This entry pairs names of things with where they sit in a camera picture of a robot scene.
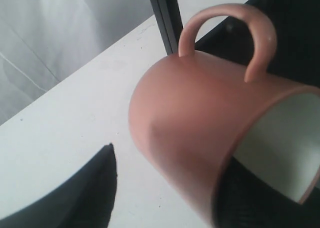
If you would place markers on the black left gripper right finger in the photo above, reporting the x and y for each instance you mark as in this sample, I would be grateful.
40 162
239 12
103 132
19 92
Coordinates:
244 201

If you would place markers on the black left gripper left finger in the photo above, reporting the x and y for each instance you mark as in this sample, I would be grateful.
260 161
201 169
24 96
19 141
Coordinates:
31 198

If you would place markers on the pink ceramic mug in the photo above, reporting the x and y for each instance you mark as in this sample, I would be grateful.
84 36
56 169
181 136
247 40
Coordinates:
192 112

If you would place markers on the white backdrop curtain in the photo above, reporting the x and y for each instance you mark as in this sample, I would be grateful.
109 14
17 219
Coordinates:
42 42

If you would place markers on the black metal shelf rack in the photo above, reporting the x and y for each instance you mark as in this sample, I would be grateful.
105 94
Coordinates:
297 24

